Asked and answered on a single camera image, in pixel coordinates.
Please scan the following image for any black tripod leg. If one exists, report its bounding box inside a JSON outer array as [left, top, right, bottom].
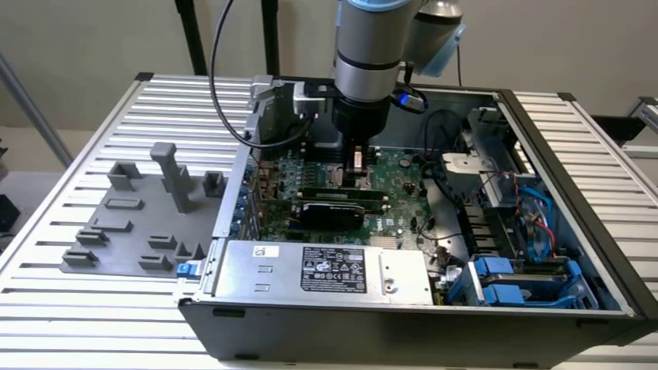
[[257, 0, 281, 76], [172, 0, 209, 76]]

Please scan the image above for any blue USB connector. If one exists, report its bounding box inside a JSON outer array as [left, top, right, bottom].
[[388, 89, 428, 113]]

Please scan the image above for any aluminium frame with black plate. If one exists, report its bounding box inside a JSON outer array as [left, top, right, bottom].
[[588, 95, 658, 156]]

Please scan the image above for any green motherboard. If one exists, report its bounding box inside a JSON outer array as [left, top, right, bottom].
[[249, 145, 439, 248]]

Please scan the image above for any black camera cable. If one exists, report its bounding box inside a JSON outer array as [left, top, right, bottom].
[[208, 0, 315, 149]]

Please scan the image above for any CPU socket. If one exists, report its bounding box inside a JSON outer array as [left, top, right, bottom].
[[319, 164, 375, 190]]

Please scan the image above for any black graphics card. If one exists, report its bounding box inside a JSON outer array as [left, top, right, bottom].
[[293, 200, 368, 233]]

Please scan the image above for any silver power supply unit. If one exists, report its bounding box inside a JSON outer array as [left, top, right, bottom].
[[204, 239, 433, 306]]

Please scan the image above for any silver metal drive bracket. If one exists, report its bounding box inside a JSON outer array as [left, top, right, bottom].
[[440, 106, 536, 210]]

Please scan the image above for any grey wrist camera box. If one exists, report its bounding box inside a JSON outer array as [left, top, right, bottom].
[[291, 81, 331, 117]]

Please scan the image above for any grey metal post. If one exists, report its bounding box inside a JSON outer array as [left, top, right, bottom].
[[0, 49, 73, 169]]

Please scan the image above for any blue case latch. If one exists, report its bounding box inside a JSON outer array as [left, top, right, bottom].
[[173, 259, 203, 279]]

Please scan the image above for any blue drive carrier frame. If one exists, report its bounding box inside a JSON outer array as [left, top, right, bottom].
[[515, 183, 559, 256]]

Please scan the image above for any black box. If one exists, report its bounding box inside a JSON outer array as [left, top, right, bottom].
[[0, 193, 21, 237]]

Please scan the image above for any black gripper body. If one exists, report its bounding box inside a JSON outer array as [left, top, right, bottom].
[[329, 96, 391, 149]]

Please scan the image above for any blue disk bay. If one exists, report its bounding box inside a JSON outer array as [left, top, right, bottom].
[[445, 254, 602, 310]]

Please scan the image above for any black looped wire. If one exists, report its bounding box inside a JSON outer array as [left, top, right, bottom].
[[421, 109, 464, 183]]

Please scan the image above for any black open PC case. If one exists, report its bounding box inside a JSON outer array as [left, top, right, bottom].
[[176, 74, 647, 364]]

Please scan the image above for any grey parts rack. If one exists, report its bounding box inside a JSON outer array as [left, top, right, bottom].
[[58, 141, 228, 277]]

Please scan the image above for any red wire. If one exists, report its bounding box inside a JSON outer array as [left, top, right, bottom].
[[532, 214, 560, 256]]

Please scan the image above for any short black motherboard wire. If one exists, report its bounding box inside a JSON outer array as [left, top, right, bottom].
[[413, 217, 439, 243]]

